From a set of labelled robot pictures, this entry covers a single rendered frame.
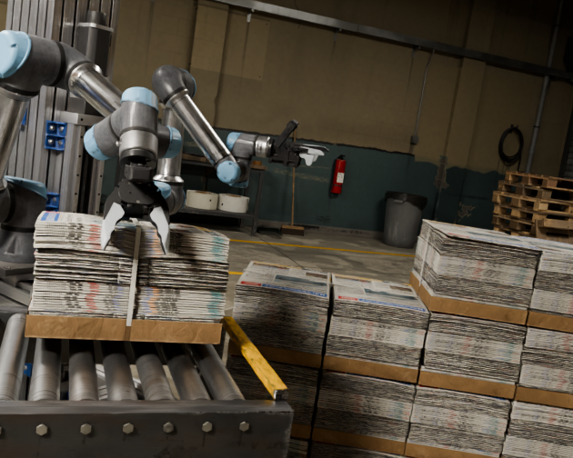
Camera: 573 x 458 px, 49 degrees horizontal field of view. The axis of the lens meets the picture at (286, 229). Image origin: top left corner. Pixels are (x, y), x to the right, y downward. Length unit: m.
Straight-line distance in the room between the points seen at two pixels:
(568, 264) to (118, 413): 1.37
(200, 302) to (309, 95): 7.71
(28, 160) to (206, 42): 6.43
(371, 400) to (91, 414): 1.09
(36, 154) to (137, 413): 1.22
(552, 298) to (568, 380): 0.26
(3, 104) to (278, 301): 0.91
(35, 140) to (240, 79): 6.60
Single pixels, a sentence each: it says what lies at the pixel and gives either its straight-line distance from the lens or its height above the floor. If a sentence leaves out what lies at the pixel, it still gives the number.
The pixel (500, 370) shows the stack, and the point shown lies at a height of 0.69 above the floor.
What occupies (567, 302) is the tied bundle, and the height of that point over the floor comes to 0.92.
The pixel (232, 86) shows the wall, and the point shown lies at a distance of 8.57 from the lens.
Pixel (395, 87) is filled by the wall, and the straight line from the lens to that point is 9.46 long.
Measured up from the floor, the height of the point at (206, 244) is 1.04.
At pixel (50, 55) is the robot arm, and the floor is 1.38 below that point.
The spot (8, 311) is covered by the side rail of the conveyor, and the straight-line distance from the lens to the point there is 1.54.
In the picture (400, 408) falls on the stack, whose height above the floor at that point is 0.52.
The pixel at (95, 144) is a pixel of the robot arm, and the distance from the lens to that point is 1.39.
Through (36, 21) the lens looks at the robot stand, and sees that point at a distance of 2.19.
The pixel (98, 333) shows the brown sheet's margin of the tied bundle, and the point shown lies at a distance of 1.28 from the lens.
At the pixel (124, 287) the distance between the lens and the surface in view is 1.27.
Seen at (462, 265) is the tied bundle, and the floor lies 0.98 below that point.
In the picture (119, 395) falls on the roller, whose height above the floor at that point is 0.80.
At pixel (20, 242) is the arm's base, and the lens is 1.91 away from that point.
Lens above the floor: 1.27
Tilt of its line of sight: 8 degrees down
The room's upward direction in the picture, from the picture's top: 9 degrees clockwise
